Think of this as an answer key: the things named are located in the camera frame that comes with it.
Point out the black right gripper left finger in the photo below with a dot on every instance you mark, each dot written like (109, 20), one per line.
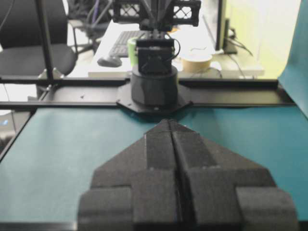
(136, 189)

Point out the white desk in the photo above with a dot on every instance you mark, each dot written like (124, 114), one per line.
(191, 39)

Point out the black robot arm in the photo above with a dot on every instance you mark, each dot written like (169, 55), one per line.
(154, 79)

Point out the black computer keyboard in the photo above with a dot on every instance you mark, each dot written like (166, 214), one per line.
(119, 48)

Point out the dark computer mouse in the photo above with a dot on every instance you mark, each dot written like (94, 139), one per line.
(110, 61)

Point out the brown packing tape roll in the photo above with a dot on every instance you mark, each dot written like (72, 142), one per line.
(196, 61)

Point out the black vertical frame post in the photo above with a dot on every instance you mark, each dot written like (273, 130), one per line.
(45, 36)

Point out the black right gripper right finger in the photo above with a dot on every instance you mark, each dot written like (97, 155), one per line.
(228, 191)

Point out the black office chair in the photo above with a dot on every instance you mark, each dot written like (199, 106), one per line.
(22, 53)

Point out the teal backdrop sheet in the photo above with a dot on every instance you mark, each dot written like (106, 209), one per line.
(294, 78)

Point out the green tape roll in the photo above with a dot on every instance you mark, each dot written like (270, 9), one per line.
(131, 45)

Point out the black aluminium frame rail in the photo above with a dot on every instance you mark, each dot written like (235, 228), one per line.
(197, 92)

